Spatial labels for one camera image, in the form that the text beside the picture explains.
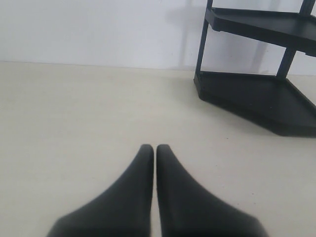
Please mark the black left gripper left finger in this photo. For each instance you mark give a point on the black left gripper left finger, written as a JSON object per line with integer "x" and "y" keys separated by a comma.
{"x": 123, "y": 210}

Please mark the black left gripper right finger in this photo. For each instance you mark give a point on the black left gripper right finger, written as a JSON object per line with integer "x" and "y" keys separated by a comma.
{"x": 187, "y": 209}

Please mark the black two-tier shelf rack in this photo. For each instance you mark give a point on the black two-tier shelf rack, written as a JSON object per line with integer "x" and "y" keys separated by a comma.
{"x": 270, "y": 101}

